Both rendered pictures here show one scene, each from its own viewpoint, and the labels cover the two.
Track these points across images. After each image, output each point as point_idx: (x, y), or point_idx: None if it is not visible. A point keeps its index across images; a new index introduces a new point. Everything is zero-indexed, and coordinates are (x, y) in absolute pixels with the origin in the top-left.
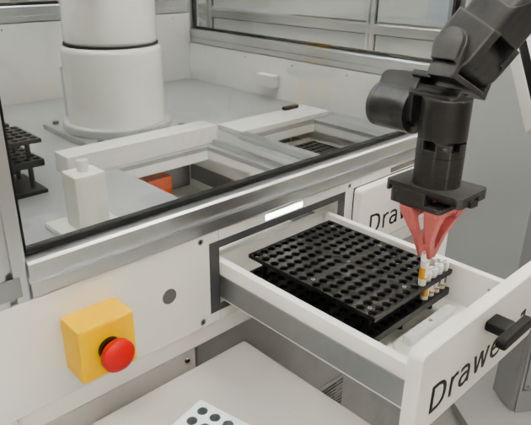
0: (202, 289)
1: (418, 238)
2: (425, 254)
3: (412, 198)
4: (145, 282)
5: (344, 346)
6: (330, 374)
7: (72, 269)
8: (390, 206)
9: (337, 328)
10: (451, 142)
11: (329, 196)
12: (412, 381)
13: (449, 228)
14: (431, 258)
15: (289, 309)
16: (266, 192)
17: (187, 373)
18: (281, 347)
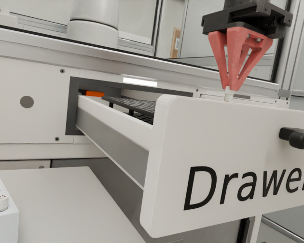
0: (59, 111)
1: (223, 67)
2: (228, 86)
3: (218, 21)
4: (5, 78)
5: (122, 134)
6: (170, 236)
7: None
8: None
9: (121, 117)
10: None
11: (179, 90)
12: (156, 139)
13: (254, 62)
14: (233, 89)
15: (100, 114)
16: (126, 59)
17: (26, 169)
18: (129, 195)
